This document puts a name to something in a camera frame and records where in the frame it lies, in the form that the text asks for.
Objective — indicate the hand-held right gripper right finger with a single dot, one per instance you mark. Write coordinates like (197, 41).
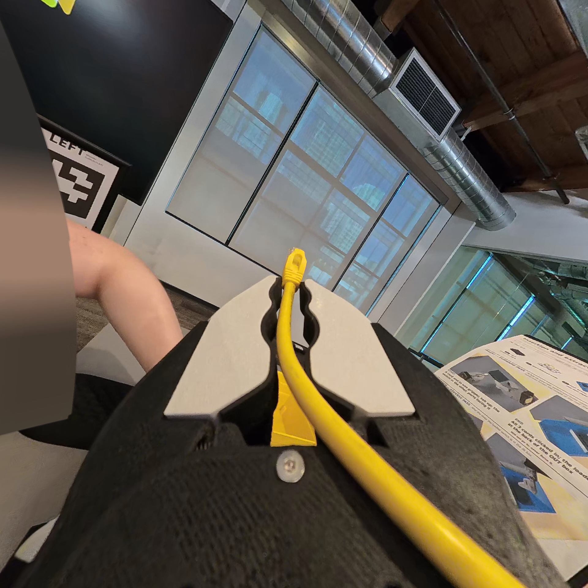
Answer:
(363, 367)

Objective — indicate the large grid window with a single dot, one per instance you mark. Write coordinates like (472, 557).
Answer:
(275, 160)

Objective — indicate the yellow plastic bin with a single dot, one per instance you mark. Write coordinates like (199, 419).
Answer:
(289, 427)

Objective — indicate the printed instruction poster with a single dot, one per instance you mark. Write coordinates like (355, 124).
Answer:
(528, 413)

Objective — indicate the spiral metal air duct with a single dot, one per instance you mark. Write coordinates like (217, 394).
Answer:
(468, 183)

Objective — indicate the black white marker sign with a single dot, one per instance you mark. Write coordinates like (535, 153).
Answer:
(82, 188)

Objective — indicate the black wall screen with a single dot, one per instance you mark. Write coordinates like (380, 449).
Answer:
(115, 69)

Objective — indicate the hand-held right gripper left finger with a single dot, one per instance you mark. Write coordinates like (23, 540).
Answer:
(220, 367)

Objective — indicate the white air vent box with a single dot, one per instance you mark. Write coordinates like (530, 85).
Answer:
(422, 92)

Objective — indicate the interior glass window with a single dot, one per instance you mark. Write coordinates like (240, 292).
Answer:
(482, 312)

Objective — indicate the person's black shorts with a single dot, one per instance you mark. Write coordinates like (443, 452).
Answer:
(92, 409)

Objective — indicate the person's left forearm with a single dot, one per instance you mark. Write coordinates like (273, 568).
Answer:
(128, 298)

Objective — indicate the black ceiling pipe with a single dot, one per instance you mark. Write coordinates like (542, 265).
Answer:
(505, 105)

